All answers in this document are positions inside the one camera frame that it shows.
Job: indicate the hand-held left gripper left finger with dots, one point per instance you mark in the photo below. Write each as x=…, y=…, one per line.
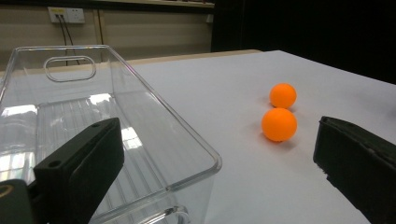
x=77, y=174

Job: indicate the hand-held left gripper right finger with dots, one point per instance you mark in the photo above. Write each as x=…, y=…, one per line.
x=358, y=165

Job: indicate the orange ball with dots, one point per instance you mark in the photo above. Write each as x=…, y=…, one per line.
x=279, y=124
x=282, y=95

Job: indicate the clear plastic container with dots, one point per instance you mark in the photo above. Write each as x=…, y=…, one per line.
x=174, y=124

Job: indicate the white table board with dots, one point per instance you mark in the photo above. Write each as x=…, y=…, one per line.
x=233, y=155

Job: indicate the black curtain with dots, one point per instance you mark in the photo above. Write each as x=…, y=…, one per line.
x=311, y=31

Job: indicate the white wall socket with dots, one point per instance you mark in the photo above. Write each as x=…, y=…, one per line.
x=73, y=15

